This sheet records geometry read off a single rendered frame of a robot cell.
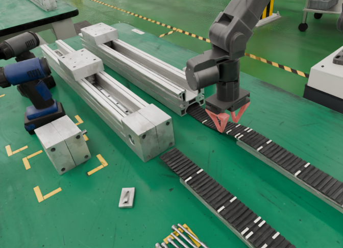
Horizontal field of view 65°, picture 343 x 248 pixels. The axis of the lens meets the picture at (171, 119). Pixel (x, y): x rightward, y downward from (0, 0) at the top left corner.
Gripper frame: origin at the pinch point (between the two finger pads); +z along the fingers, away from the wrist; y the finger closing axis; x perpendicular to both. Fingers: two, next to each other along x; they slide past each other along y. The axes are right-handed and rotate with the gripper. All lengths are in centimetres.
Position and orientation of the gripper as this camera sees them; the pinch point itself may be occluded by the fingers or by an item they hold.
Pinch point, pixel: (227, 124)
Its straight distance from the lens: 75.4
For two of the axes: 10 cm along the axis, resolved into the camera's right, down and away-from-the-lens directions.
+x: 6.1, 4.0, -6.8
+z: 1.3, 8.0, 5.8
